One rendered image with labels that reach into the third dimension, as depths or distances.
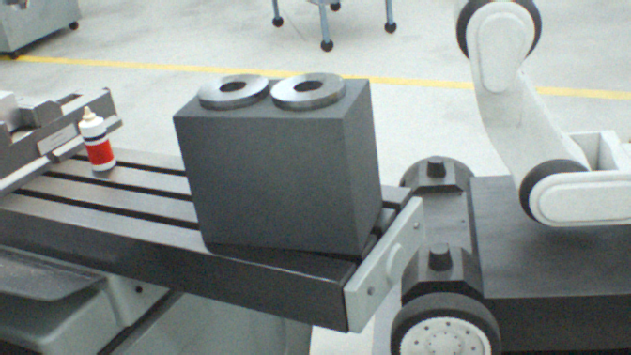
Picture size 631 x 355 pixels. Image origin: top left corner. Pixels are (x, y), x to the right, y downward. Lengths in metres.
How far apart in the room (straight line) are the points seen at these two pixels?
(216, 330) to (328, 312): 0.53
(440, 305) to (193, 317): 0.44
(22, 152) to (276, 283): 0.57
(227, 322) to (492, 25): 0.73
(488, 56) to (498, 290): 0.43
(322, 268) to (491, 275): 0.58
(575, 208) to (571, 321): 0.21
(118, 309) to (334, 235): 0.41
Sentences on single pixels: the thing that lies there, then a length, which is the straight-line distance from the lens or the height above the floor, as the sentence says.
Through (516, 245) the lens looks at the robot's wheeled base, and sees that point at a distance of 1.48.
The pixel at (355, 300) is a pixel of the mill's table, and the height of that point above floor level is 0.88.
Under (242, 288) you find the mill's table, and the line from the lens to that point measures 0.94.
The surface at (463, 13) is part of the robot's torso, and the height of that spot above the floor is 1.05.
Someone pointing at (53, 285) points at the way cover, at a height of 0.85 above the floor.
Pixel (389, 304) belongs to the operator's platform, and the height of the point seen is 0.40.
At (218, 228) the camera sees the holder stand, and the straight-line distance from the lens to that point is 0.94.
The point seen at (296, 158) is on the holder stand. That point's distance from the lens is 0.84.
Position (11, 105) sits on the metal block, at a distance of 1.31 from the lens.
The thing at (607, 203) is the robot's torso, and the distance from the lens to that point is 1.41.
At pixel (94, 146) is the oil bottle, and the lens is 1.23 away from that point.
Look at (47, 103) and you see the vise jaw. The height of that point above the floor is 1.01.
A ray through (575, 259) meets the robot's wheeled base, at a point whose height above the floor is 0.57.
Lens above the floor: 1.41
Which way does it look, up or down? 28 degrees down
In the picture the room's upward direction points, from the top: 9 degrees counter-clockwise
